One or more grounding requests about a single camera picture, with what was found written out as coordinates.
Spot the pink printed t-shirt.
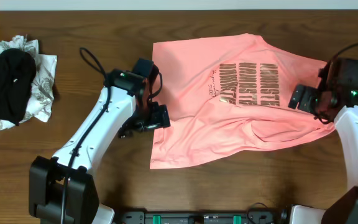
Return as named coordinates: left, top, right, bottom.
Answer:
left=150, top=34, right=334, bottom=169

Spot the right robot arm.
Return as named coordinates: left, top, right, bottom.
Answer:
left=288, top=85, right=358, bottom=224

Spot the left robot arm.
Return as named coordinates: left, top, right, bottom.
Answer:
left=29, top=69, right=170, bottom=224

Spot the white floral patterned cloth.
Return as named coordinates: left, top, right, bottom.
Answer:
left=0, top=35, right=57, bottom=131

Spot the black garment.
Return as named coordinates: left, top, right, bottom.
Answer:
left=0, top=49, right=37, bottom=126

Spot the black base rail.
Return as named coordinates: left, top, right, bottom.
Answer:
left=113, top=210, right=279, bottom=224

